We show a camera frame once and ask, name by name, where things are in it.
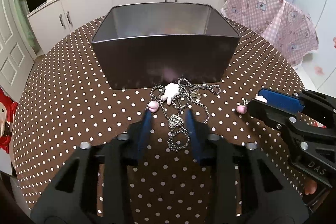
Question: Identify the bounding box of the pink rabbit charm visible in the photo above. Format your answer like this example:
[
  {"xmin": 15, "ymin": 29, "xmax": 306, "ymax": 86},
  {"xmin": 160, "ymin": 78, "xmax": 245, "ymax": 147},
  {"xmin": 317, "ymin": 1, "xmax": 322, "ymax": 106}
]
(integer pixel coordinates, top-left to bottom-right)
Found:
[{"xmin": 236, "ymin": 95, "xmax": 267, "ymax": 114}]

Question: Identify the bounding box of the silver chain heart necklace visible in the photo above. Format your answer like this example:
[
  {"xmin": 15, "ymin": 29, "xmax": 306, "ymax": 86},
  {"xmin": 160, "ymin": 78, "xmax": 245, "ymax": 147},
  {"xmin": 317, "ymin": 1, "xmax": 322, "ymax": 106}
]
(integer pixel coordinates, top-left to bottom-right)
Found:
[{"xmin": 149, "ymin": 77, "xmax": 222, "ymax": 152}]

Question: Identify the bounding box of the pink bead charm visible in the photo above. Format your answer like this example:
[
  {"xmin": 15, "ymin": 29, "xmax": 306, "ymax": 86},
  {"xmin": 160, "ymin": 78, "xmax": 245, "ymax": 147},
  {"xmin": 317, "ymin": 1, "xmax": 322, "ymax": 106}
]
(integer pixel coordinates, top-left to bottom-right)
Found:
[{"xmin": 147, "ymin": 101, "xmax": 159, "ymax": 113}]

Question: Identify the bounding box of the white rabbit charm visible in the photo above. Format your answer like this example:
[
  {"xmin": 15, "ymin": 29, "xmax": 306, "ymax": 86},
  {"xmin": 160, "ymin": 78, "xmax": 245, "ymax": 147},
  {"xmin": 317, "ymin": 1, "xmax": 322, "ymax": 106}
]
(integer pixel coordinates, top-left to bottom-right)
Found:
[{"xmin": 161, "ymin": 83, "xmax": 179, "ymax": 105}]

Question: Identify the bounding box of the dark metal jewelry box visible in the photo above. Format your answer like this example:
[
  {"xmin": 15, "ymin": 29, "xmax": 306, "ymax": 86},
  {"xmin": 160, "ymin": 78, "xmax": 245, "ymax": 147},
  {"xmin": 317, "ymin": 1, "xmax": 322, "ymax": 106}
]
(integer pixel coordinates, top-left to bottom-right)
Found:
[{"xmin": 91, "ymin": 2, "xmax": 240, "ymax": 89}]

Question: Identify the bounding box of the person's right hand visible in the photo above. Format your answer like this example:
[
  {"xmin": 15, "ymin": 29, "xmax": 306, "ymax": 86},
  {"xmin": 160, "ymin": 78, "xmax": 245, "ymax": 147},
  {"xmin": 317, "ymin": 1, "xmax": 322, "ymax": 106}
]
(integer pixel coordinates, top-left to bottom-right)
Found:
[{"xmin": 304, "ymin": 178, "xmax": 317, "ymax": 195}]

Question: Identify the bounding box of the brown polka dot tablecloth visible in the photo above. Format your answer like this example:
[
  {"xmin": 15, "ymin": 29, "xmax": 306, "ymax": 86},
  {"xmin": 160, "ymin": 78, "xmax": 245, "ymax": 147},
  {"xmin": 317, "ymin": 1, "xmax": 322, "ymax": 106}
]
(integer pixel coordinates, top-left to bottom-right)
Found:
[{"xmin": 11, "ymin": 19, "xmax": 306, "ymax": 223}]

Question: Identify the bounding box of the pink checkered cover cloth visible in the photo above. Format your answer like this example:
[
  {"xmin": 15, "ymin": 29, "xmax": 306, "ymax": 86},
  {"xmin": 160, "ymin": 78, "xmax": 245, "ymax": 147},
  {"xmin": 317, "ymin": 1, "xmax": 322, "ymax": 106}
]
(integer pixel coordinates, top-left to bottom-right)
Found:
[{"xmin": 220, "ymin": 0, "xmax": 319, "ymax": 66}]

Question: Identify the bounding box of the red cat chair cover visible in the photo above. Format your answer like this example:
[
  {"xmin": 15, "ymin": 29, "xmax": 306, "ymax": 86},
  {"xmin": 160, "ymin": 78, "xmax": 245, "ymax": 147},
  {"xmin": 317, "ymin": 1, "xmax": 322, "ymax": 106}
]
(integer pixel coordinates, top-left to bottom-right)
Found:
[{"xmin": 0, "ymin": 89, "xmax": 18, "ymax": 154}]

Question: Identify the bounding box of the white panel door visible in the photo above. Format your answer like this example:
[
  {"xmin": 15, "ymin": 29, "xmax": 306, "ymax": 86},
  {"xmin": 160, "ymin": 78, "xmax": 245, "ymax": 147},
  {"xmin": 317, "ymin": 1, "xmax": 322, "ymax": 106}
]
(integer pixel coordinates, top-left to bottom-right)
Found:
[{"xmin": 0, "ymin": 0, "xmax": 34, "ymax": 102}]

